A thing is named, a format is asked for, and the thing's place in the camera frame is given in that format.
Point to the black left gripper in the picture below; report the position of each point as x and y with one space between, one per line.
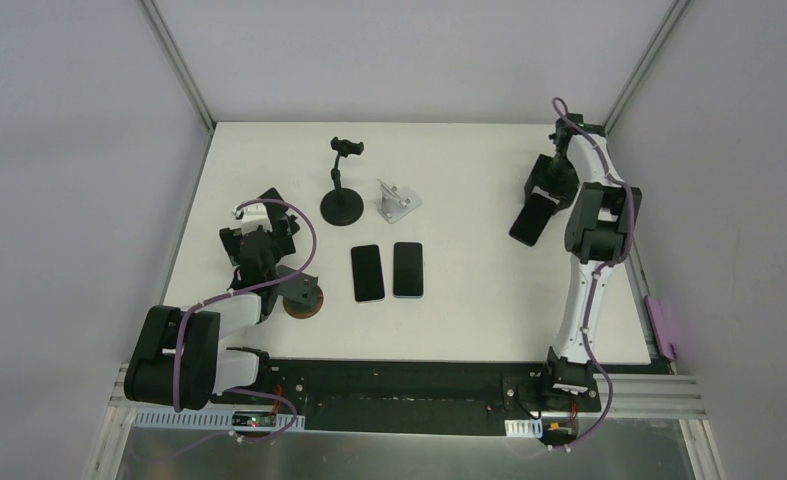
277 216

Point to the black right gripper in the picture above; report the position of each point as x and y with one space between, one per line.
543 188

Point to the black phone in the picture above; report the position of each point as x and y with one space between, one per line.
532 219
367 273

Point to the black round disc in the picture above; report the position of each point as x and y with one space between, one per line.
342 206

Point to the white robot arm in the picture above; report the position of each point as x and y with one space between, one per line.
177 360

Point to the dark phone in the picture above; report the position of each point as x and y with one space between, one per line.
408 275

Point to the purple phone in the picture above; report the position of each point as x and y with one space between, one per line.
661 325

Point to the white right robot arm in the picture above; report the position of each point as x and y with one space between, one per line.
581 179

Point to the black folding phone stand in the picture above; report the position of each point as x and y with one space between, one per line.
271 194

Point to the grey stand with brown base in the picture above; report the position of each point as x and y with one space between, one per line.
301 295

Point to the silver metal phone stand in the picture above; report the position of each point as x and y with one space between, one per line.
395 203

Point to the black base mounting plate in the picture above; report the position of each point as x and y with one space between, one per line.
440 398

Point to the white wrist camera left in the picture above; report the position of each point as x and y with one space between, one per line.
252 216

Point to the aluminium frame rail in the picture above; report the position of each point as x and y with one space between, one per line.
649 396

